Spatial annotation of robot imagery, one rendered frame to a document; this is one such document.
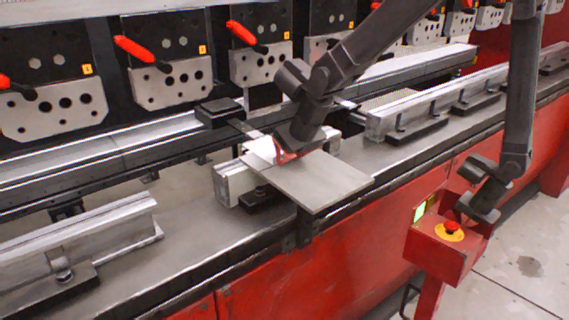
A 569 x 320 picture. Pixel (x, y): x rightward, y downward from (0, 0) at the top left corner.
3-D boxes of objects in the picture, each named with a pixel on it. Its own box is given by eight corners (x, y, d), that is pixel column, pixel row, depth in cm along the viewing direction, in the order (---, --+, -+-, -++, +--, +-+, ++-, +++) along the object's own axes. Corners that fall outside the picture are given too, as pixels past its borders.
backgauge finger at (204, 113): (240, 151, 94) (240, 133, 91) (194, 118, 111) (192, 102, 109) (278, 137, 100) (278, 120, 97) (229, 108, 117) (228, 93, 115)
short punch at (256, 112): (249, 121, 86) (247, 81, 81) (245, 118, 88) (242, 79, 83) (283, 110, 92) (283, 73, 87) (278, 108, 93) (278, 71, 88)
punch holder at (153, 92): (140, 113, 66) (119, 15, 57) (124, 100, 71) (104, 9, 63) (214, 96, 74) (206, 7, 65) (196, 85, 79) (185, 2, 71)
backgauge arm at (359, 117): (377, 156, 141) (382, 123, 134) (276, 107, 184) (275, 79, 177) (390, 150, 145) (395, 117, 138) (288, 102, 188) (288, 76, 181)
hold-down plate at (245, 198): (250, 216, 88) (249, 206, 87) (237, 205, 92) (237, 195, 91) (338, 174, 104) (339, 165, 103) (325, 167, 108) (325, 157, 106)
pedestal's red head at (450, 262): (455, 289, 96) (473, 237, 87) (400, 257, 106) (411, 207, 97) (484, 251, 108) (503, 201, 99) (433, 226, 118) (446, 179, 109)
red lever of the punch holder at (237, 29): (236, 19, 65) (270, 49, 73) (224, 16, 68) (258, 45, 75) (231, 28, 66) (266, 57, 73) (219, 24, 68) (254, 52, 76)
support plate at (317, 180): (312, 215, 70) (312, 211, 70) (239, 160, 88) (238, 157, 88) (374, 183, 80) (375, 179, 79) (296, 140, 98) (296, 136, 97)
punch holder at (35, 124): (8, 146, 55) (-41, 32, 47) (2, 127, 61) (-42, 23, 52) (111, 121, 63) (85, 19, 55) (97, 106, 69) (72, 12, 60)
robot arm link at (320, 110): (322, 106, 67) (341, 97, 70) (297, 82, 69) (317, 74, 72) (308, 131, 72) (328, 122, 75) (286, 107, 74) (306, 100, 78)
